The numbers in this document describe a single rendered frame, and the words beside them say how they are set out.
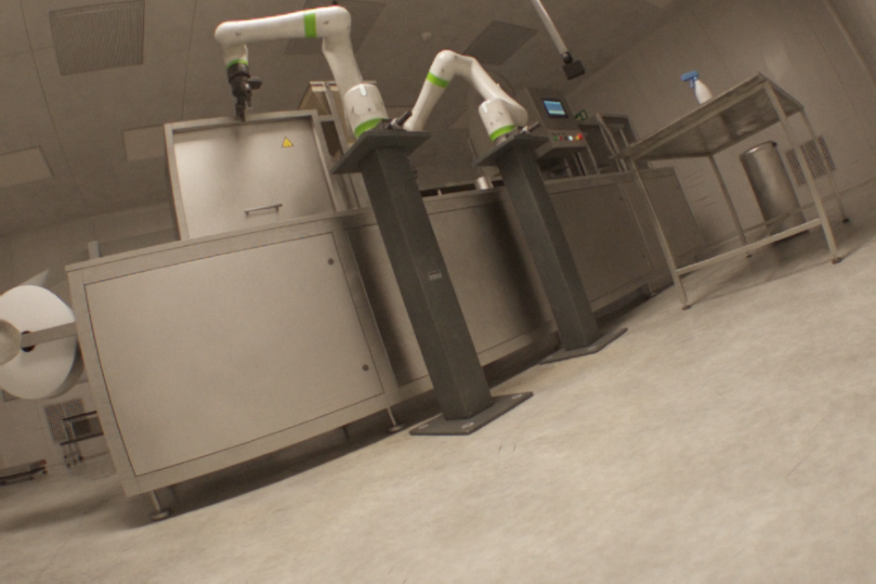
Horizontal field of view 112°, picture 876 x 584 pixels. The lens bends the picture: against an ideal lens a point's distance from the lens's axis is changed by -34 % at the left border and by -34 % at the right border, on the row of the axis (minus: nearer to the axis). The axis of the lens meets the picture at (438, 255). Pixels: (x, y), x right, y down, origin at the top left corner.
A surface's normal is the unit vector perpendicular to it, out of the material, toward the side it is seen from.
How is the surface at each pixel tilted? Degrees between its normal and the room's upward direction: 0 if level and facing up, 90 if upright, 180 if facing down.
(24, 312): 90
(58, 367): 90
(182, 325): 90
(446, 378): 90
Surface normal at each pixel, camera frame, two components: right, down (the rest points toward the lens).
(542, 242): -0.74, 0.17
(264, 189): 0.51, -0.29
